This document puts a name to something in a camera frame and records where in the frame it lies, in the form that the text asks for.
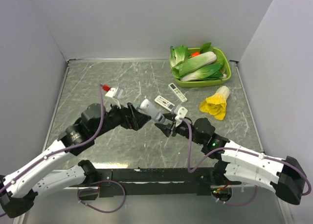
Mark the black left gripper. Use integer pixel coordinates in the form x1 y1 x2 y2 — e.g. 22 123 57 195
92 98 151 138

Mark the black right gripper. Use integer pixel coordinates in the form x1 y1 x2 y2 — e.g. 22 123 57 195
155 112 203 145

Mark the white remote with orange button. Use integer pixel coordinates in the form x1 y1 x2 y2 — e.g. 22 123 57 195
140 99 165 124

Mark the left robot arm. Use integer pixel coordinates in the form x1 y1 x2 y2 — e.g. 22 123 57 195
0 103 151 218

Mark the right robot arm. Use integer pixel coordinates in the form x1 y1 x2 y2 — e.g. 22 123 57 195
155 118 312 205

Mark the white remote with coloured buttons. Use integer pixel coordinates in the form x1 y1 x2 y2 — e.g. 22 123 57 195
154 95 175 112

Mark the small white remote with display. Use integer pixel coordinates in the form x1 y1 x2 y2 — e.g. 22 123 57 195
168 83 187 103

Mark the yellow toy cabbage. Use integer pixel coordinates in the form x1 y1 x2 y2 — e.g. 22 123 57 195
199 86 230 120

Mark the toy cabbage middle of basket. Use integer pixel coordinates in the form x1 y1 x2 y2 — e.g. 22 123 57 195
179 51 217 78

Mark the toy bok choy dark green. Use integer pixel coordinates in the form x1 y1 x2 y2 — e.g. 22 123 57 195
180 63 224 82

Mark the toy lettuce left in basket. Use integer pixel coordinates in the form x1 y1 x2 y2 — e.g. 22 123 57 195
170 45 191 68

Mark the orange toy carrot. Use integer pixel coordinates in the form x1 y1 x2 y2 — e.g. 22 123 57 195
191 52 200 57

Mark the green plastic basket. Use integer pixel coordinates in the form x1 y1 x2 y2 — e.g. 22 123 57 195
171 47 231 88

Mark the small green leaf toy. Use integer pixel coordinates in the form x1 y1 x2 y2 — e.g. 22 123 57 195
200 42 214 54

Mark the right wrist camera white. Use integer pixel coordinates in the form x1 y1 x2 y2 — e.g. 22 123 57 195
171 105 188 124

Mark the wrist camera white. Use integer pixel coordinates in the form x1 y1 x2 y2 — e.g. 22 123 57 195
171 105 188 124
105 87 123 109

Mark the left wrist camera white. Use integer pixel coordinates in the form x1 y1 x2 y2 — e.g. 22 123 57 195
105 87 123 109

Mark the aluminium table frame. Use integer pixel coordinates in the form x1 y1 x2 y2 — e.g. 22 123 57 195
14 60 293 224

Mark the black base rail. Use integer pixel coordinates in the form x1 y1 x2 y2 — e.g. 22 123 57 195
67 167 242 198

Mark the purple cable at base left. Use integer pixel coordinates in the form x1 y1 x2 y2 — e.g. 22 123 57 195
77 179 126 213

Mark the purple cable at base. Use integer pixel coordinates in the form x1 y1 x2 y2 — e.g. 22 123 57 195
211 184 259 207
77 179 126 213

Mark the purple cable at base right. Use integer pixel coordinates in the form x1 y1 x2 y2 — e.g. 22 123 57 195
211 184 259 207

